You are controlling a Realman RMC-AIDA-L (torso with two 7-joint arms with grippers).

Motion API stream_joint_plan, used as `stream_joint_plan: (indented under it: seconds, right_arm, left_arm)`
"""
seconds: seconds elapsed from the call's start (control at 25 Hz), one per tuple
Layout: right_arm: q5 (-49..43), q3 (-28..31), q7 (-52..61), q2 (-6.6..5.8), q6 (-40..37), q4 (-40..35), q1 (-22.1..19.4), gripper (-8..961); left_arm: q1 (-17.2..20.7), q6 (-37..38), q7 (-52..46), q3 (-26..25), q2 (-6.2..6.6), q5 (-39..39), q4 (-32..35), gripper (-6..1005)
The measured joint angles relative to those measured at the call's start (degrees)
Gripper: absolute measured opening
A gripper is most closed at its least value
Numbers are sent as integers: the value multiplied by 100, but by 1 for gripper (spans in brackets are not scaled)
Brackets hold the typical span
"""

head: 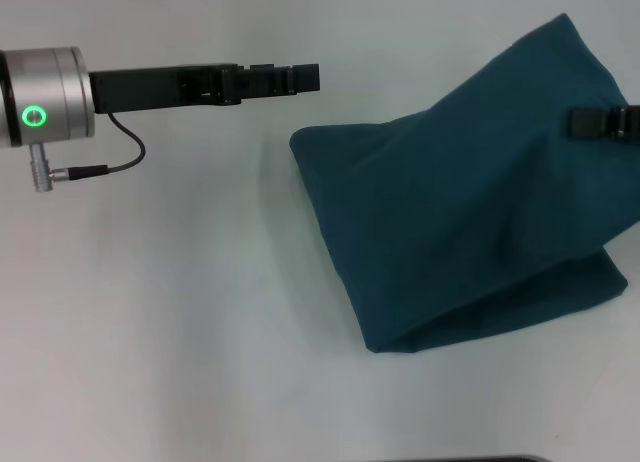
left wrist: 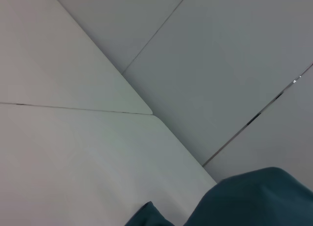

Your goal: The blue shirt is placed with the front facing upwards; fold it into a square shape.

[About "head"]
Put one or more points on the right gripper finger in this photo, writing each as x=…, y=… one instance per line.
x=600, y=124

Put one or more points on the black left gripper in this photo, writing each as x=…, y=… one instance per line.
x=160, y=87

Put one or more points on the teal blue printed t-shirt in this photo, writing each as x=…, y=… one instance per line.
x=475, y=207

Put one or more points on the dark grey flat panel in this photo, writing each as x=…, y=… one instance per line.
x=450, y=459

